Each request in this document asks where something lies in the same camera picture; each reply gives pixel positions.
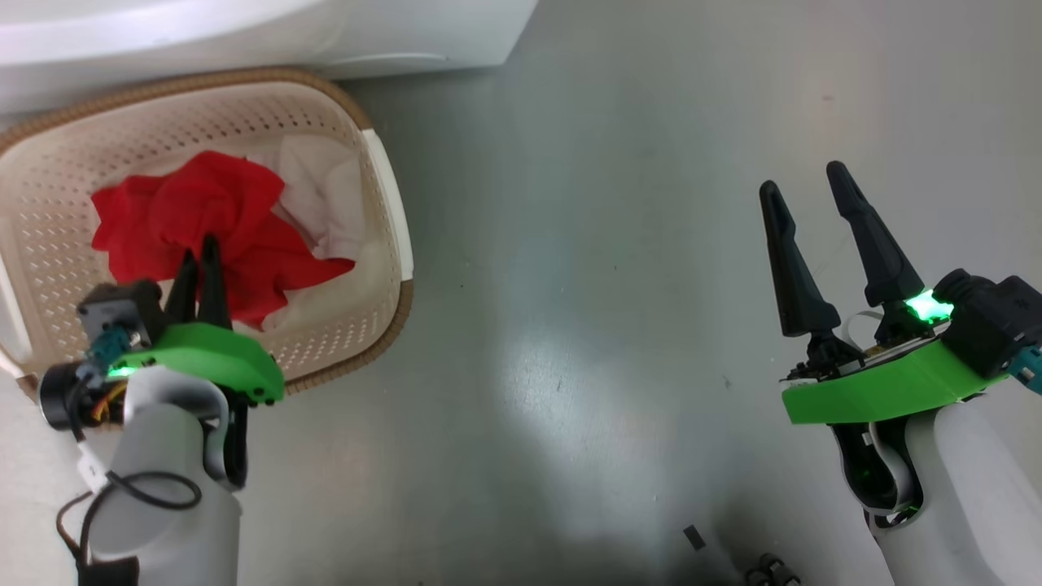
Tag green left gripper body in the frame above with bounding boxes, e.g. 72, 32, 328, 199
108, 321, 286, 405

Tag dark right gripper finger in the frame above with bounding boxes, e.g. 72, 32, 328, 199
826, 160, 926, 308
760, 181, 841, 339

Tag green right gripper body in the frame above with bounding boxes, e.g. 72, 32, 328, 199
780, 289, 1012, 426

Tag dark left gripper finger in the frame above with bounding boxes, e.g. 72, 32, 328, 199
165, 250, 200, 326
199, 234, 233, 330

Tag red garment with white patches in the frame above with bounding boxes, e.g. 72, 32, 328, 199
91, 151, 357, 330

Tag cream perforated laundry basket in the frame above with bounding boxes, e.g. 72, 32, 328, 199
0, 68, 414, 400

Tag white front-load washing machine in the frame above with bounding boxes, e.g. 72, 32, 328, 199
0, 0, 540, 115

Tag teal plug left camera cable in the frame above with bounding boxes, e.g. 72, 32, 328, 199
90, 326, 131, 371

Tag teal plug camera cable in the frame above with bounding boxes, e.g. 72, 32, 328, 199
1008, 346, 1042, 396
90, 326, 131, 371

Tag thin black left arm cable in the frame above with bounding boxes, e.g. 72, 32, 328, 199
55, 470, 203, 586

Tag teal plug right camera cable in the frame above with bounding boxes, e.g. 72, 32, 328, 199
1008, 346, 1042, 396

